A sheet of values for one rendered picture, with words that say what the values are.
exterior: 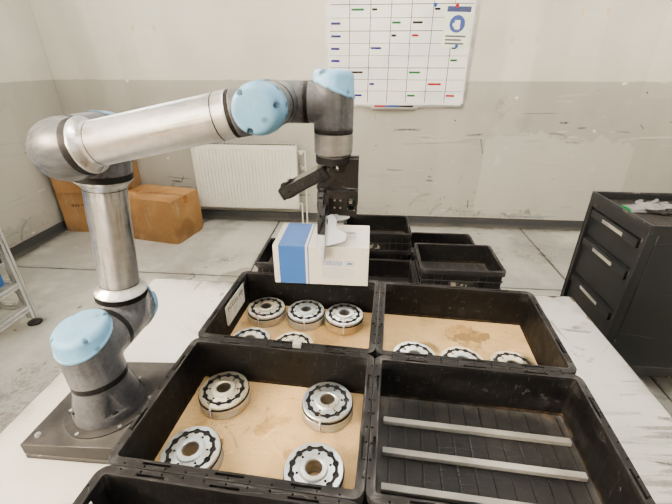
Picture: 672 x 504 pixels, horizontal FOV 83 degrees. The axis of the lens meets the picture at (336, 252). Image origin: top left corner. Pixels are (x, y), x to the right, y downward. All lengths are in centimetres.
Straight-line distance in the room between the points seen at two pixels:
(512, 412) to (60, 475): 95
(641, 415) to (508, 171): 295
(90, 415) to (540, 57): 370
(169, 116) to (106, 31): 361
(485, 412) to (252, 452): 47
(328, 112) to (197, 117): 23
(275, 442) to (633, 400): 91
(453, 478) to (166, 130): 75
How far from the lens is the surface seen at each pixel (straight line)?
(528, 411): 94
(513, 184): 398
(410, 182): 377
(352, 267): 79
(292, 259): 80
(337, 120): 73
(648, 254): 199
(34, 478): 111
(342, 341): 101
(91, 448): 103
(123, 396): 103
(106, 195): 93
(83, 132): 75
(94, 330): 95
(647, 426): 124
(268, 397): 89
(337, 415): 81
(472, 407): 91
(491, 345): 107
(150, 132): 68
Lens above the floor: 148
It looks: 27 degrees down
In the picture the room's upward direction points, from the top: straight up
